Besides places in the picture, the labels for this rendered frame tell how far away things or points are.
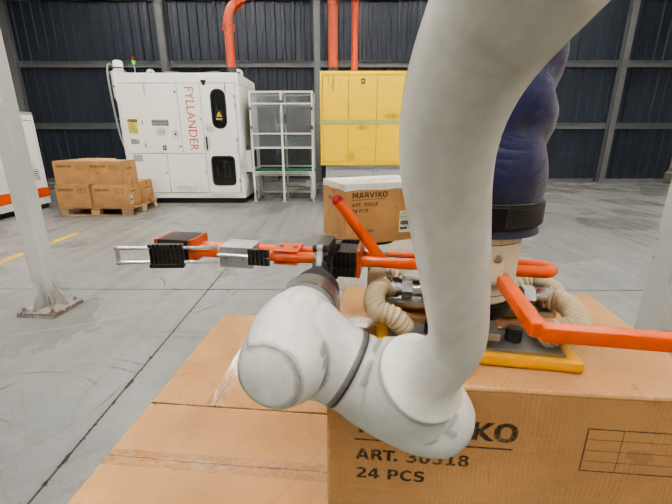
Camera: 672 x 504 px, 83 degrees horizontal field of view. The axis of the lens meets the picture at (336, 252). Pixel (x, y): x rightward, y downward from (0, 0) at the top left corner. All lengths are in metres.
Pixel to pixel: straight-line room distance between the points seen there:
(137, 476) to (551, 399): 0.91
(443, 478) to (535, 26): 0.69
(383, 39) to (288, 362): 11.19
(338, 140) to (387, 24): 4.48
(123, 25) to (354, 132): 7.23
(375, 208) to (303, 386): 2.17
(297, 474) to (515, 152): 0.84
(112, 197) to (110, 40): 6.23
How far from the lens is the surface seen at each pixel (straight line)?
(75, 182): 7.77
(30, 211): 3.55
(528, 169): 0.67
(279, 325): 0.42
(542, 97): 0.68
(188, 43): 12.00
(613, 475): 0.84
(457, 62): 0.21
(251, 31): 11.66
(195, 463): 1.13
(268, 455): 1.10
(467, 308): 0.32
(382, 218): 2.56
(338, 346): 0.44
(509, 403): 0.69
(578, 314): 0.77
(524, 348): 0.74
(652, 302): 2.29
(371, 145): 7.93
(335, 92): 7.93
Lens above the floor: 1.32
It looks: 17 degrees down
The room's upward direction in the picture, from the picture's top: straight up
